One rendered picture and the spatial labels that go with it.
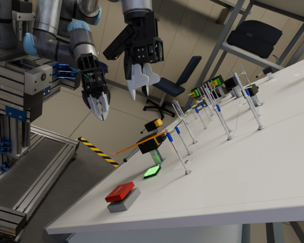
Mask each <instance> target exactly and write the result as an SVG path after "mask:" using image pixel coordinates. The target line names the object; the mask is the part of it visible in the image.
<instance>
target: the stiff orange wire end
mask: <svg viewBox="0 0 304 243"><path fill-rule="evenodd" d="M168 131H169V130H166V131H163V132H161V133H159V134H157V135H155V136H152V137H150V138H148V139H146V140H143V141H141V142H139V143H137V144H134V145H132V146H130V147H128V148H125V149H123V150H121V151H118V152H116V153H114V154H112V155H110V156H114V155H116V154H118V153H120V152H123V151H125V150H127V149H130V148H132V147H134V146H136V145H139V144H141V143H143V142H146V141H148V140H150V139H152V138H155V137H157V136H159V135H162V134H164V133H166V132H168Z"/></svg>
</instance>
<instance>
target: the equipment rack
mask: <svg viewBox="0 0 304 243"><path fill-rule="evenodd" d="M244 2H245V0H238V1H237V3H236V5H235V7H234V9H233V11H232V13H231V15H230V17H229V19H228V21H227V23H226V25H225V27H224V29H223V31H222V33H221V35H220V37H219V39H218V41H217V43H216V45H215V47H214V49H213V51H212V53H211V55H210V57H209V59H208V61H207V63H206V65H205V67H204V69H203V71H202V73H201V75H200V77H199V79H198V81H197V83H196V85H195V87H194V88H196V87H197V86H199V85H201V84H202V82H203V80H204V79H205V77H206V75H207V73H208V71H209V69H210V67H211V65H212V63H213V61H214V59H215V57H216V55H217V54H218V52H219V50H220V49H222V50H224V51H223V53H222V55H221V57H220V59H219V61H218V62H217V64H216V66H215V68H214V70H213V72H212V74H211V76H210V77H209V80H211V79H213V78H214V76H215V75H216V73H217V71H218V69H219V67H220V65H221V63H222V62H223V60H224V58H225V56H226V54H227V53H228V52H229V53H231V54H234V55H236V56H238V57H240V58H243V59H245V60H247V61H250V62H252V63H254V64H257V65H259V66H261V67H263V68H267V67H271V68H272V71H273V72H272V74H273V73H275V72H277V71H280V70H282V69H284V68H286V67H289V66H291V65H293V64H295V63H296V62H297V61H298V60H299V58H300V57H301V56H302V54H303V53H304V41H303V42H302V44H301V45H300V46H299V48H298V49H297V50H296V52H295V53H294V55H293V56H292V57H291V59H290V60H289V62H288V63H287V64H286V65H285V67H281V66H280V65H281V63H282V62H283V60H284V59H285V58H286V56H287V55H288V53H289V52H290V51H291V49H292V48H293V46H294V45H295V43H296V42H297V40H298V39H299V38H300V36H301V35H302V34H303V32H304V23H303V25H302V26H301V27H300V29H299V30H298V32H297V33H296V35H295V36H294V38H293V39H292V40H291V42H290V43H289V45H288V46H287V48H286V49H285V51H284V52H283V54H282V55H281V57H280V58H279V62H278V64H274V63H272V62H269V61H267V60H265V59H262V58H260V57H258V56H255V55H253V54H250V53H248V52H245V51H243V50H241V49H238V48H236V47H234V46H231V45H229V44H227V43H225V42H224V40H225V38H226V36H227V34H228V32H229V30H230V29H231V27H232V25H233V23H234V21H235V19H236V17H237V15H238V13H239V11H240V9H241V7H242V5H243V4H244ZM253 5H256V6H259V7H262V8H265V9H268V10H270V11H273V12H276V13H279V14H282V15H285V16H288V17H291V18H293V19H296V20H299V21H302V22H304V0H250V2H249V4H248V6H247V8H246V10H245V12H244V14H243V15H242V17H241V19H240V21H239V23H238V25H237V27H238V26H239V25H240V24H241V23H242V22H244V21H245V20H246V18H247V15H248V14H249V12H250V10H251V8H252V6H253ZM237 27H236V28H237ZM190 97H191V96H190ZM201 98H202V97H198V98H196V99H195V98H189V99H188V101H187V103H186V105H185V107H184V109H183V113H185V112H187V111H188V109H189V105H191V104H192V102H193V100H194V99H195V100H197V101H198V100H199V99H201Z"/></svg>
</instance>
